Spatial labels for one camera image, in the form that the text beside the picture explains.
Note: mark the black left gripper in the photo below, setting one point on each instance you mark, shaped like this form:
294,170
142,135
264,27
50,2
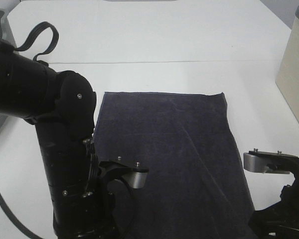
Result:
96,202

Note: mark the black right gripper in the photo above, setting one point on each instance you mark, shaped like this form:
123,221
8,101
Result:
280,220

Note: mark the dark navy towel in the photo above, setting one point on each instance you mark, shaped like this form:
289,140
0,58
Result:
196,187

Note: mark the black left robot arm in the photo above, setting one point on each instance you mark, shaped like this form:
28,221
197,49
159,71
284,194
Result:
61,106

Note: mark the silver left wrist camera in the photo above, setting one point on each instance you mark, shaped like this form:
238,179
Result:
136,177

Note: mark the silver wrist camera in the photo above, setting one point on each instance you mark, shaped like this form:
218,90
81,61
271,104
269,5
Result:
266,162
136,177

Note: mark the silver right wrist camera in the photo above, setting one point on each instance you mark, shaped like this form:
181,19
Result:
266,162

